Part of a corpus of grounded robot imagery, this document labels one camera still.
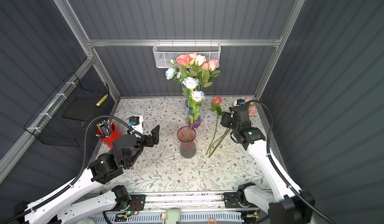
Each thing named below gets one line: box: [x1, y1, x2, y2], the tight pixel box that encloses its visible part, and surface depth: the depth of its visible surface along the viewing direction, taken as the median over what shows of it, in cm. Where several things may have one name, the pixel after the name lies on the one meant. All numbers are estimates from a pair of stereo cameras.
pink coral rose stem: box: [199, 59, 221, 90], surface depth 82 cm
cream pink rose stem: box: [193, 55, 207, 76], surface depth 79 cm
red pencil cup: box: [95, 119, 123, 149], surface depth 86 cm
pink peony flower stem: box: [176, 54, 194, 80], surface depth 77 cm
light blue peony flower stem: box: [165, 59, 183, 85], surface depth 82 cm
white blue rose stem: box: [182, 76, 204, 140], surface depth 71 cm
